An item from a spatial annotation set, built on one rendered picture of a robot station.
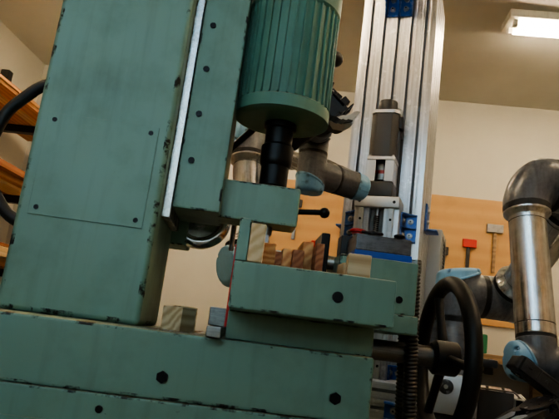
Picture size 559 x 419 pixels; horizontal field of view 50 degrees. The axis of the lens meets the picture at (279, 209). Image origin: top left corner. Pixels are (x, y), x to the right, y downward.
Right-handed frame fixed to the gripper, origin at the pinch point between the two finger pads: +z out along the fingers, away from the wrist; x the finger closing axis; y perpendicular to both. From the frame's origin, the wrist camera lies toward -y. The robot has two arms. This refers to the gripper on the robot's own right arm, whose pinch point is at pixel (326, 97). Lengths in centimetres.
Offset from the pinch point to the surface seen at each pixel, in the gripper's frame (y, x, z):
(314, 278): -34, 26, 43
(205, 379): -53, 26, 34
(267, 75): -12.9, -5.8, 19.7
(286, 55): -8.1, -6.3, 20.5
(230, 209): -32.9, 7.8, 15.8
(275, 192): -24.9, 10.6, 15.8
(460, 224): 124, 76, -296
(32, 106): -53, -164, -247
